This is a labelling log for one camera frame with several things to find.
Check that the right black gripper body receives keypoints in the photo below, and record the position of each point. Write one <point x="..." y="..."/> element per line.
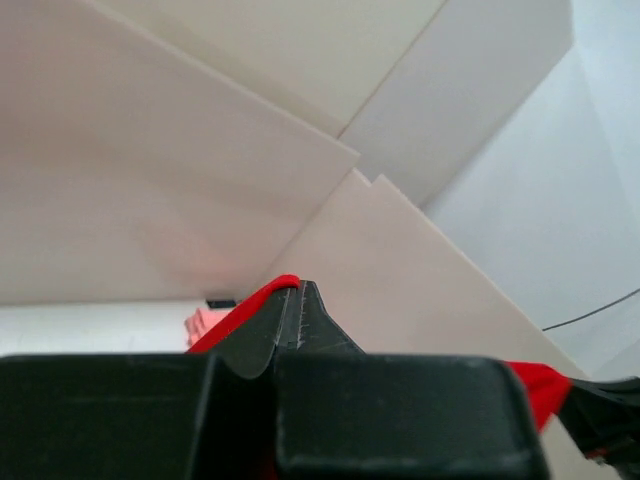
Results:
<point x="602" y="418"/>

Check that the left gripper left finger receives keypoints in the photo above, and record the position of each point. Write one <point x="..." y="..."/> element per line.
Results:
<point x="207" y="415"/>

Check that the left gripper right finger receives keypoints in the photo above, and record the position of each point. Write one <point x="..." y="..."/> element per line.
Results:
<point x="342" y="413"/>

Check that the red t shirt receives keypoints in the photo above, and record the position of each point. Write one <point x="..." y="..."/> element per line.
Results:
<point x="546" y="388"/>

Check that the folded pink t shirt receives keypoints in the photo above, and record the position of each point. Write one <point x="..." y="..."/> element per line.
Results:
<point x="201" y="322"/>

